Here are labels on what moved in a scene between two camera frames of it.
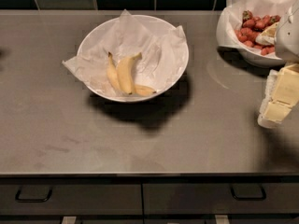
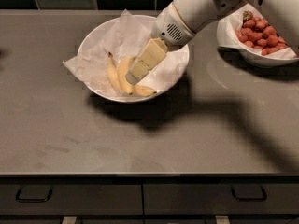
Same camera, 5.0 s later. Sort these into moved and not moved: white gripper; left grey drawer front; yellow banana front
Moved: white gripper
Not moved: yellow banana front; left grey drawer front
